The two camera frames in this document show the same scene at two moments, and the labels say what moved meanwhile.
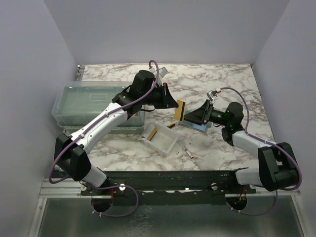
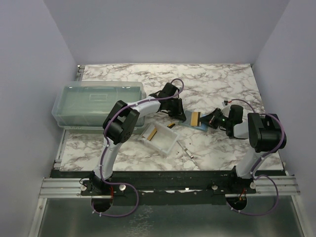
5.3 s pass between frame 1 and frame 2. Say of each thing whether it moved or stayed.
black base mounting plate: stayed
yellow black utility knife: stayed
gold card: moved
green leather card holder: stayed
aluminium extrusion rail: stayed
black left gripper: moved
